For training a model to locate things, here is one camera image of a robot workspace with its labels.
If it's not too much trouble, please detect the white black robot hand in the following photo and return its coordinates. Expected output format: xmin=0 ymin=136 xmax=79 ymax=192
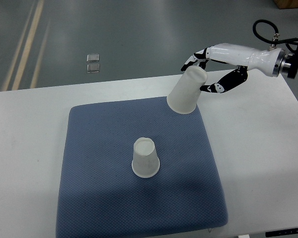
xmin=181 ymin=43 xmax=288 ymax=93

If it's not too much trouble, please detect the white paper cup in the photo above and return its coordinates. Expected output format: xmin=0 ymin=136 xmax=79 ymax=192
xmin=132 ymin=137 xmax=160 ymax=179
xmin=166 ymin=65 xmax=208 ymax=115

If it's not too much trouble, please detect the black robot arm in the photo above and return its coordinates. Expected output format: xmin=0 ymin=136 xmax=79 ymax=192
xmin=285 ymin=40 xmax=298 ymax=79

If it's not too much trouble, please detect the wooden furniture corner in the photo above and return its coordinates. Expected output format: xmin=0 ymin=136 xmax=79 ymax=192
xmin=273 ymin=0 xmax=298 ymax=9

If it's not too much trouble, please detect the black table edge panel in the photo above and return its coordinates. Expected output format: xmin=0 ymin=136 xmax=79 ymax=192
xmin=265 ymin=228 xmax=298 ymax=238

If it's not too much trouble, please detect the upper metal floor plate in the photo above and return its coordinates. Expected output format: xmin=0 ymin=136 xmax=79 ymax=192
xmin=86 ymin=53 xmax=99 ymax=62

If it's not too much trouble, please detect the metal floor plate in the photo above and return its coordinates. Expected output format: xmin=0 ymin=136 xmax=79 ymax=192
xmin=87 ymin=63 xmax=100 ymax=73
xmin=86 ymin=53 xmax=99 ymax=62

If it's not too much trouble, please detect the lower metal floor plate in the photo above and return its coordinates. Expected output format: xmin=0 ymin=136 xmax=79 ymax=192
xmin=87 ymin=63 xmax=100 ymax=73

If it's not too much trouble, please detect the blue grey foam mat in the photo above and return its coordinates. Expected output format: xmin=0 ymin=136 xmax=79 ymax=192
xmin=56 ymin=97 xmax=228 ymax=238

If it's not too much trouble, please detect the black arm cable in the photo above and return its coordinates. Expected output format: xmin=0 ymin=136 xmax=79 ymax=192
xmin=253 ymin=19 xmax=298 ymax=50

